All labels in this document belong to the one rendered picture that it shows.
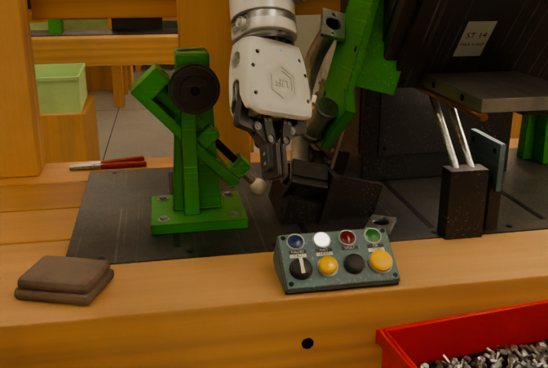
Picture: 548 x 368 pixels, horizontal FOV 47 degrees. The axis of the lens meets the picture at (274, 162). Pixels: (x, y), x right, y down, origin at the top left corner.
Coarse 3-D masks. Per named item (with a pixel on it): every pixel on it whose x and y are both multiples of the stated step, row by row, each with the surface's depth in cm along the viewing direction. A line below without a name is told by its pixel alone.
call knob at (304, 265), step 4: (296, 260) 80; (300, 260) 80; (304, 260) 80; (308, 260) 80; (292, 264) 80; (296, 264) 79; (300, 264) 79; (304, 264) 79; (308, 264) 79; (292, 268) 79; (296, 268) 79; (300, 268) 79; (304, 268) 79; (308, 268) 79; (292, 272) 79; (296, 272) 79; (300, 272) 79; (304, 272) 79; (308, 272) 79; (296, 276) 79; (300, 276) 79; (304, 276) 79
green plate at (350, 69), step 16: (352, 0) 101; (368, 0) 94; (352, 16) 100; (368, 16) 93; (352, 32) 98; (368, 32) 94; (336, 48) 105; (352, 48) 97; (368, 48) 96; (336, 64) 103; (352, 64) 95; (368, 64) 97; (384, 64) 97; (336, 80) 101; (352, 80) 96; (368, 80) 97; (384, 80) 98; (336, 96) 100
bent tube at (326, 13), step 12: (324, 12) 102; (336, 12) 103; (324, 24) 101; (336, 24) 103; (324, 36) 100; (336, 36) 101; (312, 48) 106; (324, 48) 105; (312, 60) 108; (312, 72) 109; (312, 84) 110; (300, 144) 104; (300, 156) 103
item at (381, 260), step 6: (378, 252) 82; (384, 252) 82; (372, 258) 81; (378, 258) 81; (384, 258) 81; (390, 258) 81; (372, 264) 81; (378, 264) 81; (384, 264) 81; (390, 264) 81; (378, 270) 81; (384, 270) 81
